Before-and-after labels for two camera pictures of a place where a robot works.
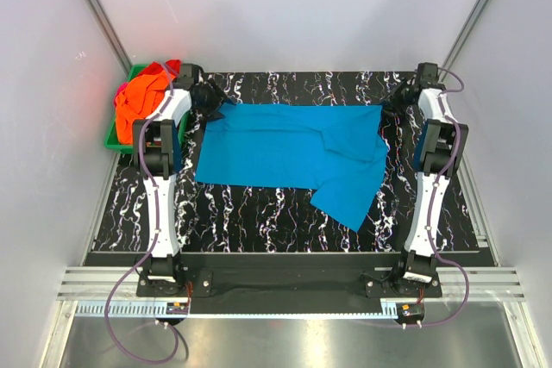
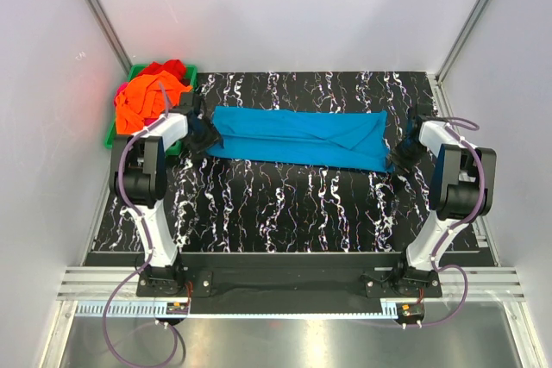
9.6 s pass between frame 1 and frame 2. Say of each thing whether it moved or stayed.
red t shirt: stayed
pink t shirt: stayed
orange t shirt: stayed
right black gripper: moved
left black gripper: moved
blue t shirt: moved
